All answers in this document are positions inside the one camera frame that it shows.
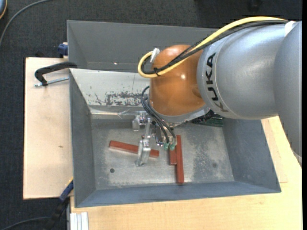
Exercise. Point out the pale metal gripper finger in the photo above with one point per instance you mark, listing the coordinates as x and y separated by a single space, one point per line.
146 150
139 152

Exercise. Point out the pale flat board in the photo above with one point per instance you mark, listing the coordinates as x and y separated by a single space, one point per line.
48 128

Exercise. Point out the grey metal bin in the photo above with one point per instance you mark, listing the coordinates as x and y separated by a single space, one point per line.
206 157

